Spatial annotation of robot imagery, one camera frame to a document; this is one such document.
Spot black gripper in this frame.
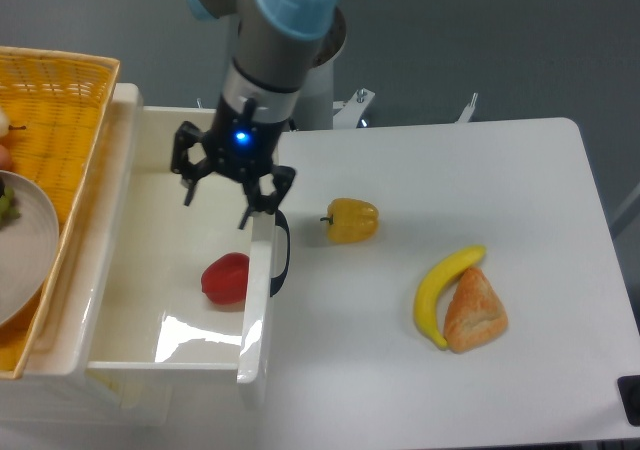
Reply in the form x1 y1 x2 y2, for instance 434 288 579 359
170 97 296 229

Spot red bell pepper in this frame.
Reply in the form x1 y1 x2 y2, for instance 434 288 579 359
200 252 249 306

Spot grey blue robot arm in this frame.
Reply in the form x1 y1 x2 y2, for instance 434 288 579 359
170 0 339 217

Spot yellow bell pepper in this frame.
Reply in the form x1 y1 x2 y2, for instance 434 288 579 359
320 198 379 244

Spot open white upper drawer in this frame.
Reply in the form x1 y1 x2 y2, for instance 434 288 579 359
87 106 276 389

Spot white drawer cabinet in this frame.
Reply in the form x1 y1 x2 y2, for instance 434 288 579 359
0 82 266 429

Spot yellow woven basket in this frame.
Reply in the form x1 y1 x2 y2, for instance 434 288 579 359
1 46 120 380

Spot grey ribbed plate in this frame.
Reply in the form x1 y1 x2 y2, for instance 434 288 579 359
1 171 60 324

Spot peach coloured fruit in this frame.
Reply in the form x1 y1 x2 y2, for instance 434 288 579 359
0 145 13 171

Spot pear with stem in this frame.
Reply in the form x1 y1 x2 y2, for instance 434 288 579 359
0 109 26 138

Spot green grapes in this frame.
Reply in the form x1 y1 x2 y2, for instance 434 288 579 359
0 186 21 226

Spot yellow banana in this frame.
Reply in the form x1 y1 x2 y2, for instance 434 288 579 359
412 245 486 350

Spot triangular puff pastry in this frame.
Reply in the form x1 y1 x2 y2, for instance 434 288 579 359
443 267 509 353

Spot black object at table edge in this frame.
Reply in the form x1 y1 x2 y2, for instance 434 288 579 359
617 375 640 427

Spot dark blue drawer handle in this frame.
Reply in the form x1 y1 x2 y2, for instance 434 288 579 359
270 210 291 297

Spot white table bracket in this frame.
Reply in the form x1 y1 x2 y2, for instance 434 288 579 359
456 92 479 124

